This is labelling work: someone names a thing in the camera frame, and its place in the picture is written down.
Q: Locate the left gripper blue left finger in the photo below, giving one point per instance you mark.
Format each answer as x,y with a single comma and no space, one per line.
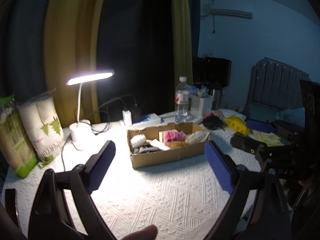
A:
97,166

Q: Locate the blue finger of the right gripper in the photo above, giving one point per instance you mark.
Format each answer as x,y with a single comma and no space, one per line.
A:
260,126
247,144

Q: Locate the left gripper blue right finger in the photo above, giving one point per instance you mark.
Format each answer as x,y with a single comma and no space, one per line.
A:
222,166

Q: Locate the grey dotted glove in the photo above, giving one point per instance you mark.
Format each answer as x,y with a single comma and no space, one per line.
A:
145,149

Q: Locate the bubble wrap bundle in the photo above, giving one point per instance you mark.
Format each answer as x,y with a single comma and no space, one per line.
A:
138,141

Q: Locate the brown fuzzy cloth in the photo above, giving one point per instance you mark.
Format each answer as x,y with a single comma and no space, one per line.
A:
177,144

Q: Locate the pink fuzzy plush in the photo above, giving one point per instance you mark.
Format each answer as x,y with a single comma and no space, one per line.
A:
173,135

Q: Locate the white cloth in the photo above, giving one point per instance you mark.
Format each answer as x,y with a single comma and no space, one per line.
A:
156,143

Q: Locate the tissue pack with cartoon print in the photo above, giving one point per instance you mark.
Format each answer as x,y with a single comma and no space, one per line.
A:
161,136

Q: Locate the operator hand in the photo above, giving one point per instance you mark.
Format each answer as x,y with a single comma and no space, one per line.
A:
148,233

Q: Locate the yellow plastic package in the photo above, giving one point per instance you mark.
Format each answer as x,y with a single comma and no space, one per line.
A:
237,124

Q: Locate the black round zip case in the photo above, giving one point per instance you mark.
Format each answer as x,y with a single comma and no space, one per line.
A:
211,122

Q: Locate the dark radiator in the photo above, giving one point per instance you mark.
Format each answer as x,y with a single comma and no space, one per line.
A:
275,85

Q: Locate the white embossed tablecloth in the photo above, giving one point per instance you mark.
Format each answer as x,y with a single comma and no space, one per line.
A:
183,199

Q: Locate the steel cup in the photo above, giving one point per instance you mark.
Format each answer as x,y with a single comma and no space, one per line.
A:
217,94

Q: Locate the brown cardboard box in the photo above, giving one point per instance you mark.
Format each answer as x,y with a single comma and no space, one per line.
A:
172,155

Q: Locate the white power adapter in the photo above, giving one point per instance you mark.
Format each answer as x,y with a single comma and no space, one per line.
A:
127,118

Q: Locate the white plastic basket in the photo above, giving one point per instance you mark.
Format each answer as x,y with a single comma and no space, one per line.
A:
201,106

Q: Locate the clear water bottle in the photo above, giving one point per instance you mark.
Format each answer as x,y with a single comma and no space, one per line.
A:
182,100

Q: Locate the green paper cup package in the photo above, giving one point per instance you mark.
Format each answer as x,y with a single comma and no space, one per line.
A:
15,145

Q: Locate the yellow curtain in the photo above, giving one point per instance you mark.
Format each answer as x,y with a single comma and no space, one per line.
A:
104,55

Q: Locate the wall air conditioner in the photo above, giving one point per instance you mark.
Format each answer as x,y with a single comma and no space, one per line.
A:
208,10

